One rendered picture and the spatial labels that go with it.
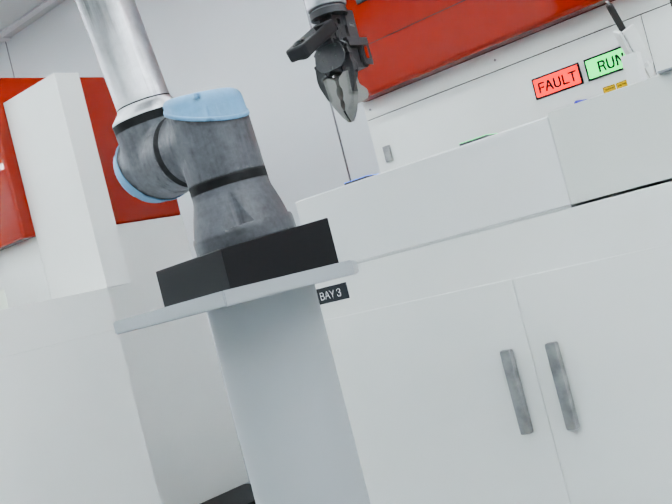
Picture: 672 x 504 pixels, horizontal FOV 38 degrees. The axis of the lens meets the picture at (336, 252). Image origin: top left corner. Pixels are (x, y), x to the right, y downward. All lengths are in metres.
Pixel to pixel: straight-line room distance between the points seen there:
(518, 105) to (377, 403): 0.82
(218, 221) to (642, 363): 0.66
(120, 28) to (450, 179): 0.58
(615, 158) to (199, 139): 0.60
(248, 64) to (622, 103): 3.54
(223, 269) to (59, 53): 4.84
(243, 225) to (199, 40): 3.82
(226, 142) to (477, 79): 1.06
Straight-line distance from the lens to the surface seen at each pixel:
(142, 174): 1.51
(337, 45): 1.81
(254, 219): 1.36
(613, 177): 1.49
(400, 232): 1.70
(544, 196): 1.55
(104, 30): 1.54
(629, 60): 1.78
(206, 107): 1.39
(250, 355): 1.35
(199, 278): 1.35
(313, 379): 1.36
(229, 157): 1.38
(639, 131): 1.47
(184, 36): 5.22
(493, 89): 2.31
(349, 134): 4.47
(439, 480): 1.77
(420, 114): 2.42
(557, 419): 1.61
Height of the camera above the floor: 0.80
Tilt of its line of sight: 2 degrees up
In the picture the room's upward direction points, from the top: 14 degrees counter-clockwise
